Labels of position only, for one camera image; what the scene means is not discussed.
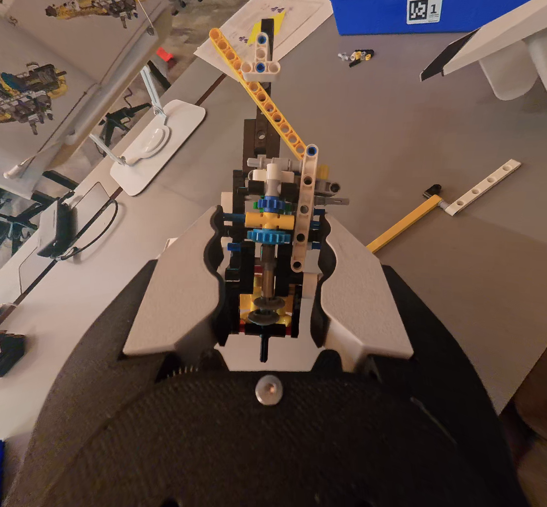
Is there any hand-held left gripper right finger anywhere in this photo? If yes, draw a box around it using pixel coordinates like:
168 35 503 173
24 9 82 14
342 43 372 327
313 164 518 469
310 213 414 373

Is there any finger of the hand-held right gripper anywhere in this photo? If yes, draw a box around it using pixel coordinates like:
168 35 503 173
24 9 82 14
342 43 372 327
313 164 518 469
420 0 547 103

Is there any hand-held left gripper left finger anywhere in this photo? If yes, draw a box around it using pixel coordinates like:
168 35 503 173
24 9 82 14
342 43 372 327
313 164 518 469
122 205 226 357

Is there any lego technic model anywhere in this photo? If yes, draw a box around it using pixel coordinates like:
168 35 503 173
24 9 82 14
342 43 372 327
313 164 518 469
209 17 351 363

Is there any yellow lego beam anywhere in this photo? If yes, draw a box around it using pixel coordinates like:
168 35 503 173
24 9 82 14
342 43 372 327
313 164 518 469
365 194 444 254

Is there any small black yellow lego piece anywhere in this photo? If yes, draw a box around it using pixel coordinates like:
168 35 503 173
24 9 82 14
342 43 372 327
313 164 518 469
348 48 377 68

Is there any white lego beam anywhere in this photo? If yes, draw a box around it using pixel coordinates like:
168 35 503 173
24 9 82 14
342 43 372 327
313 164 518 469
441 159 522 217

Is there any lego instruction booklet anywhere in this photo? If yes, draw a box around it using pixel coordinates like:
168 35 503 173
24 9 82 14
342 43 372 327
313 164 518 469
0 0 173 181

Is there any black power adapter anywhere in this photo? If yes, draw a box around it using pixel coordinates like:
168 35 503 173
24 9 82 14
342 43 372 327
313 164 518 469
36 197 78 258

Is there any white book stand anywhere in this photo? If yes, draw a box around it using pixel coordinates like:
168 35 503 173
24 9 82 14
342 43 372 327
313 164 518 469
87 65 207 197

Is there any black battery charger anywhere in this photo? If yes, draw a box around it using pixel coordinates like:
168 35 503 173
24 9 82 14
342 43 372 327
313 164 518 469
0 331 27 378

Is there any paper instruction sheet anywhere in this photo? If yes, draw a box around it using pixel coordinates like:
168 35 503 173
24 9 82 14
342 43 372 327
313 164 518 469
194 0 334 77

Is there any black adapter cable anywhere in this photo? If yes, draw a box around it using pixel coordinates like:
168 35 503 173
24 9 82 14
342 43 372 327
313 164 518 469
63 181 119 261

